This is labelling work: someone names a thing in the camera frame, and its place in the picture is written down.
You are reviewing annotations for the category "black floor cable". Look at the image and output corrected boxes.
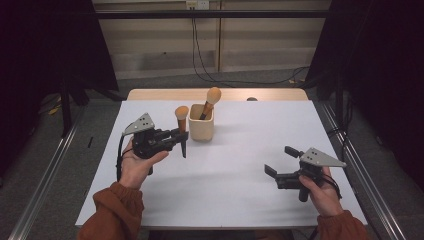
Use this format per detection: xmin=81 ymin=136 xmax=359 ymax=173
xmin=326 ymin=99 xmax=355 ymax=165

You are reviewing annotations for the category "wooden table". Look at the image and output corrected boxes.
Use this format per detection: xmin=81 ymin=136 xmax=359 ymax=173
xmin=75 ymin=88 xmax=368 ymax=232

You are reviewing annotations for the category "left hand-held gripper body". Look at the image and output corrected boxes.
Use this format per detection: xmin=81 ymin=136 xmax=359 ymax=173
xmin=122 ymin=112 xmax=175 ymax=160

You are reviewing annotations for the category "white wall socket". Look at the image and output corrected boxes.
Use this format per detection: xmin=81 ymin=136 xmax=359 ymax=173
xmin=185 ymin=0 xmax=210 ymax=10

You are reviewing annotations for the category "white table mat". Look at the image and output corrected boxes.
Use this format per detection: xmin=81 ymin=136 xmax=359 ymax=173
xmin=75 ymin=99 xmax=368 ymax=229

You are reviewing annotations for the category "large round makeup brush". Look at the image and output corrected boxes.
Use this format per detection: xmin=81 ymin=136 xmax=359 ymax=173
xmin=198 ymin=86 xmax=223 ymax=121

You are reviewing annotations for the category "black horizontal bar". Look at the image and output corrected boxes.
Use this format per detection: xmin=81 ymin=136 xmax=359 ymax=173
xmin=94 ymin=9 xmax=329 ymax=20

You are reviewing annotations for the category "black wall cable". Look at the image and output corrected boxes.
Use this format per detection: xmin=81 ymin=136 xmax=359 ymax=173
xmin=191 ymin=8 xmax=238 ymax=89
xmin=193 ymin=8 xmax=311 ymax=86

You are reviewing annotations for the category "right hand-held gripper cable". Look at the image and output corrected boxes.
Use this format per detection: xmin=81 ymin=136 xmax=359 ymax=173
xmin=320 ymin=172 xmax=343 ymax=201

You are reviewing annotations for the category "person's right hand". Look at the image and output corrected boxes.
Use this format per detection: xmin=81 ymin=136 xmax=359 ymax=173
xmin=298 ymin=166 xmax=344 ymax=218

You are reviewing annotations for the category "person's left hand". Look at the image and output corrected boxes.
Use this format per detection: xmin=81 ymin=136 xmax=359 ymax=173
xmin=119 ymin=136 xmax=170 ymax=191

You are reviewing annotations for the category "left hand-held gripper cable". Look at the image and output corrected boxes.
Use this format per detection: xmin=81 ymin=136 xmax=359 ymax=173
xmin=115 ymin=123 xmax=135 ymax=183

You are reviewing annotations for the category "black stand post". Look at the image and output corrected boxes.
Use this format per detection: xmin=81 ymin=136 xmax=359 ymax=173
xmin=334 ymin=71 xmax=345 ymax=128
xmin=59 ymin=78 xmax=73 ymax=138

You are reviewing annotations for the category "small slim makeup brush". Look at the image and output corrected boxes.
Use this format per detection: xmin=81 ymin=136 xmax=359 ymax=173
xmin=174 ymin=105 xmax=190 ymax=159

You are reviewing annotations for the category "black curtain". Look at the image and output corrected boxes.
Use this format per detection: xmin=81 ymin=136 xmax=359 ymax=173
xmin=0 ymin=0 xmax=120 ymax=183
xmin=304 ymin=0 xmax=424 ymax=194

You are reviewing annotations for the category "metal floor rail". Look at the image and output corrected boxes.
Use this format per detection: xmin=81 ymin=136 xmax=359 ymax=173
xmin=8 ymin=108 xmax=85 ymax=240
xmin=319 ymin=102 xmax=408 ymax=240

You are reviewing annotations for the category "hand-held gripper cable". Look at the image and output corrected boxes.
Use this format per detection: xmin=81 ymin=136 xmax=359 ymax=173
xmin=320 ymin=172 xmax=343 ymax=201
xmin=115 ymin=123 xmax=135 ymax=183

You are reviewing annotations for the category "beige square cup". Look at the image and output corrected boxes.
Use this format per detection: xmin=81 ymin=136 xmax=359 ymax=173
xmin=188 ymin=103 xmax=215 ymax=142

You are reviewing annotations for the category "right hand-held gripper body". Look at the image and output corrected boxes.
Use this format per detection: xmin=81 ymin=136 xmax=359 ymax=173
xmin=275 ymin=147 xmax=348 ymax=203

